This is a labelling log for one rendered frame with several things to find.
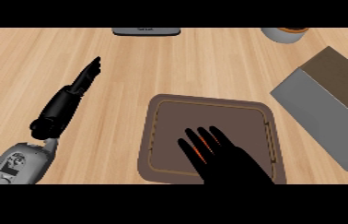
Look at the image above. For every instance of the grey pot with orange rim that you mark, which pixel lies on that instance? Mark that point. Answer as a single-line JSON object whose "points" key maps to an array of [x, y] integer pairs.
{"points": [[284, 34]]}

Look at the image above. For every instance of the brown tray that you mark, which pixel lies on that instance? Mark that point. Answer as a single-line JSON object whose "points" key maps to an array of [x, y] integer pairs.
{"points": [[212, 117]]}

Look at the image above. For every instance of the grey flat appliance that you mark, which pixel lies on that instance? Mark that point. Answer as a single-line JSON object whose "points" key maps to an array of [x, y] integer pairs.
{"points": [[146, 31]]}

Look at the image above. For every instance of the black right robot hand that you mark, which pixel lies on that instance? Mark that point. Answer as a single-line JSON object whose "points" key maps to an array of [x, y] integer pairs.
{"points": [[230, 163]]}

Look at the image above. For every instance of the grey cardboard box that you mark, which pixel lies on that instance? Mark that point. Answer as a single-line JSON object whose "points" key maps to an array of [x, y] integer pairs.
{"points": [[317, 101]]}

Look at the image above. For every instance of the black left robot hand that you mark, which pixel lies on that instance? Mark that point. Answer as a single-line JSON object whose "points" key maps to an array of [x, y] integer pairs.
{"points": [[63, 106]]}

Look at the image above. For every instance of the orange squash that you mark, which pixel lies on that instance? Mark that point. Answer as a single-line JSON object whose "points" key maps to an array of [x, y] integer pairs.
{"points": [[197, 151]]}

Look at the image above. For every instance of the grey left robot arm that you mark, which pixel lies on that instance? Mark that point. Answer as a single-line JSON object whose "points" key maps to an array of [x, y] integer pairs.
{"points": [[25, 161]]}

